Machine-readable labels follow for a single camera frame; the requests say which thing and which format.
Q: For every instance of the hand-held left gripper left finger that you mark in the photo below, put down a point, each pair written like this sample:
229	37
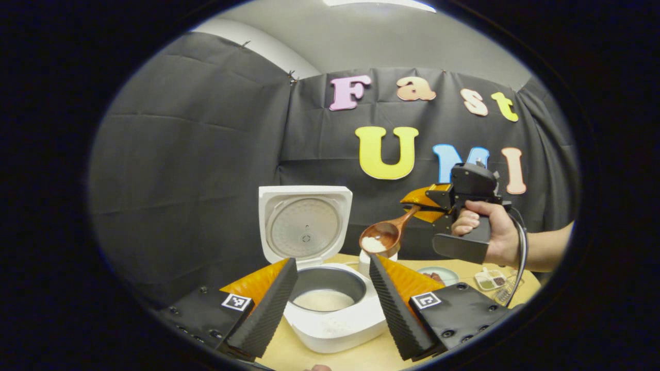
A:
268	309

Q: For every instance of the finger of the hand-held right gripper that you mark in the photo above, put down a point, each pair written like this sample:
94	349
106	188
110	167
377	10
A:
433	215
420	196

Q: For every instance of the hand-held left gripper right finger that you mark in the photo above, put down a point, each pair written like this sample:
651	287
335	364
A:
394	309

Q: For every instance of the wooden spoon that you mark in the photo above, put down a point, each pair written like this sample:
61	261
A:
384	234

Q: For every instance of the white rice cooker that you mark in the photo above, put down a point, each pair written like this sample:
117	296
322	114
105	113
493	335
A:
335	330

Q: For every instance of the brown meat slice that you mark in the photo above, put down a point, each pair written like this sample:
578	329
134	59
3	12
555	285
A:
437	278

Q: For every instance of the white toaster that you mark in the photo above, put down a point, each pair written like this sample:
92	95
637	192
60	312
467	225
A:
363	265

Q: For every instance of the light blue plate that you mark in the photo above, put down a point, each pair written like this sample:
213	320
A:
448	272

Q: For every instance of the white divided bean dish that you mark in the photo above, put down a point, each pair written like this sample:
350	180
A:
490	281

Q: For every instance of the black backdrop cloth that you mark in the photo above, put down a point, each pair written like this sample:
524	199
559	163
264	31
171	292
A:
180	154

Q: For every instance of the ceiling light panel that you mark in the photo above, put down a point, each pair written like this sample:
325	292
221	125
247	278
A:
381	4

